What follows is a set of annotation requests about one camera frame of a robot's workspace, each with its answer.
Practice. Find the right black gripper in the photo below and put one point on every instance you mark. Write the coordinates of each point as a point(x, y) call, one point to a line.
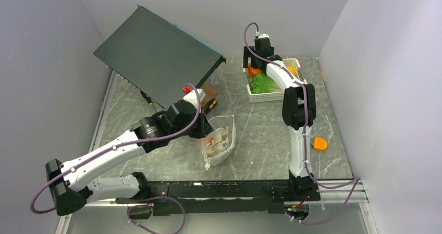
point(248, 53)

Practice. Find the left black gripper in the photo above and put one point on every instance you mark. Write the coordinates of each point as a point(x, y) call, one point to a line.
point(205, 128)

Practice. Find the orange tangerine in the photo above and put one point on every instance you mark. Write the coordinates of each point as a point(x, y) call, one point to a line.
point(253, 71)

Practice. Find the pink yellow peach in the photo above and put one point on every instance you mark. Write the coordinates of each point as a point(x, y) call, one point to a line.
point(203, 143)

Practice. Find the yellow lemon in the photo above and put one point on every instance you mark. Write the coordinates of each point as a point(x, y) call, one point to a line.
point(292, 70)

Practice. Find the clear zip top bag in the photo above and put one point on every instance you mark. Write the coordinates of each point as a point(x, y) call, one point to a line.
point(221, 122)

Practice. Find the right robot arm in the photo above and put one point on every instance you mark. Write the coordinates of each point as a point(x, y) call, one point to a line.
point(298, 111)

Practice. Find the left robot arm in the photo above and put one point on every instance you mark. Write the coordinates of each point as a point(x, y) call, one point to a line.
point(77, 182)

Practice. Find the yellow black screwdriver left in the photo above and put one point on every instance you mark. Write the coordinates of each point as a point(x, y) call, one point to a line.
point(148, 100)

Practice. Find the yellow black screwdriver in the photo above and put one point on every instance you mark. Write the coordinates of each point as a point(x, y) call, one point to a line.
point(148, 100)
point(210, 105)

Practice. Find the white plastic basket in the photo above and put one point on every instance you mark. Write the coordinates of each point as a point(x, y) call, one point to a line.
point(276, 96)

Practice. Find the yellow black screwdriver right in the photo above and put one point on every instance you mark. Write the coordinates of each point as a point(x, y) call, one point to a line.
point(210, 105)

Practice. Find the green lettuce head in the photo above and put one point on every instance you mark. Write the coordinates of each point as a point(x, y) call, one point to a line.
point(261, 83)

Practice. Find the brown wooden board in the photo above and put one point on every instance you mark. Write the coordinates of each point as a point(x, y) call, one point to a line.
point(210, 93)

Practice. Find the dark grey server chassis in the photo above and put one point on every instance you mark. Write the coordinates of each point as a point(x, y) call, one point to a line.
point(157, 57)

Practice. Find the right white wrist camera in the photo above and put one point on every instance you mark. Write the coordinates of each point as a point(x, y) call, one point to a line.
point(262, 36)

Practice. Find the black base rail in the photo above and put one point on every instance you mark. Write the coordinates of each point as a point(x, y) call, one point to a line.
point(271, 196)

